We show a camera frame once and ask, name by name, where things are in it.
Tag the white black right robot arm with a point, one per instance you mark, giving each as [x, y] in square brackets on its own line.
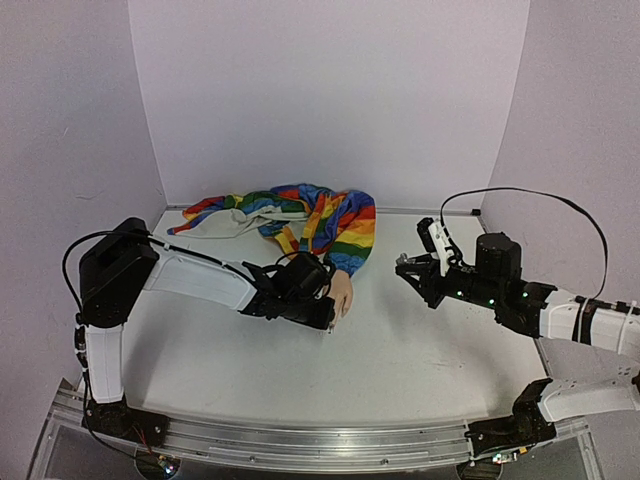
[535, 310]

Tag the mannequin hand with nails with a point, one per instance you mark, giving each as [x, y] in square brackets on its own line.
[341, 291]

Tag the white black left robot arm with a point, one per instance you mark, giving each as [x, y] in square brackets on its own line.
[128, 260]

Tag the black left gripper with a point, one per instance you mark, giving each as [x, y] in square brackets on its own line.
[326, 318]

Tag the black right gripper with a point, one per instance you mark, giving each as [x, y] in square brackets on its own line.
[435, 278]

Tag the rainbow striped jacket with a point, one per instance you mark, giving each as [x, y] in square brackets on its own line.
[339, 226]

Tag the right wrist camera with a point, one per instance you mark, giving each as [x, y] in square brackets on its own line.
[437, 241]

